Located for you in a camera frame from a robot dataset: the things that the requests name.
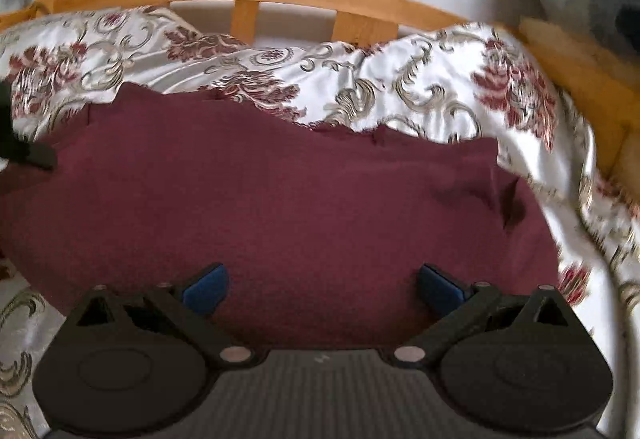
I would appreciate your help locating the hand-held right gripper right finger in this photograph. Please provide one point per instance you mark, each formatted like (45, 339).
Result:
(440, 291)

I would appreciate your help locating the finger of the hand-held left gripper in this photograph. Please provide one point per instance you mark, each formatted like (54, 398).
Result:
(30, 151)

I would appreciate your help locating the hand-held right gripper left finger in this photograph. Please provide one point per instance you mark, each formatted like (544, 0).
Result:
(206, 289)

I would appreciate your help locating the maroon long-sleeve shirt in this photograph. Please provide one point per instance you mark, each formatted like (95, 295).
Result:
(280, 219)

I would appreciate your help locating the floral satin blanket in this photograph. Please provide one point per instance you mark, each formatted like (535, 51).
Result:
(400, 69)

